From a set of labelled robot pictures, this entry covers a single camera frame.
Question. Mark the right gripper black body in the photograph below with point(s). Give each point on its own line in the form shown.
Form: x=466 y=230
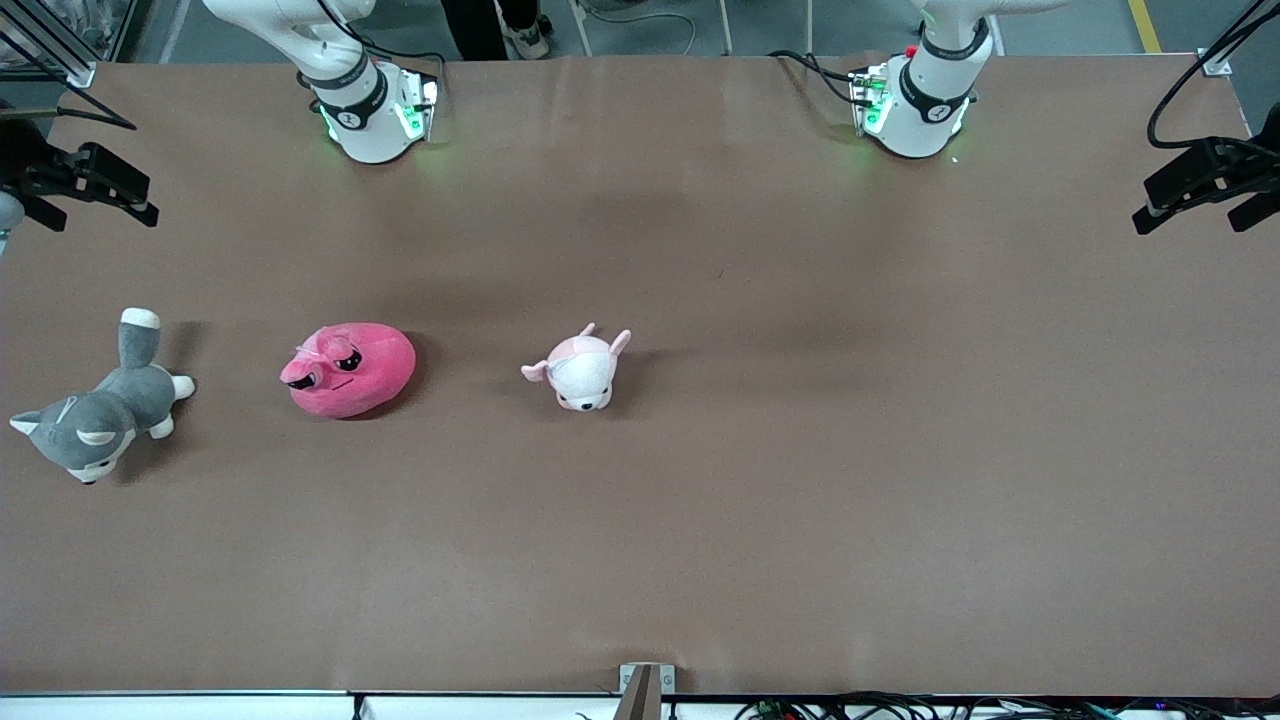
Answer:
x=28 y=160

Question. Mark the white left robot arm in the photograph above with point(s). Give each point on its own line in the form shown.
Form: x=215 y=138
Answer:
x=930 y=100

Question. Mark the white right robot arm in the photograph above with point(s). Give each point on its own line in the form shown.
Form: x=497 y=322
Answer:
x=370 y=120

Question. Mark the metal table edge bracket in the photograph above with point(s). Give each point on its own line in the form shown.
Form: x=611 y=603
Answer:
x=645 y=690

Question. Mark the white sneaker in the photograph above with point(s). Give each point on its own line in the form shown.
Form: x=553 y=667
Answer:
x=530 y=38

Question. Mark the grey and white husky plush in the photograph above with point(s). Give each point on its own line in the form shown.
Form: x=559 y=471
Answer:
x=100 y=420

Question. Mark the white table edge rail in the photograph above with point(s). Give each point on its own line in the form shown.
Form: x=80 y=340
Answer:
x=200 y=708

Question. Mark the round hot pink plush toy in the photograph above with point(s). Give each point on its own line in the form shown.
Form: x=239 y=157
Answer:
x=350 y=370

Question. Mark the small pale pink plush animal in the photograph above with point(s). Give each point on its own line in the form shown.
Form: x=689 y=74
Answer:
x=580 y=375

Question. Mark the black trouser leg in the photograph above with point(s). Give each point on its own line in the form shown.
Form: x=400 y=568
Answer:
x=475 y=25

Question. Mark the aluminium frame profile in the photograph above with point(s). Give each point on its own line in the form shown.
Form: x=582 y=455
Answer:
x=60 y=55
x=1225 y=60

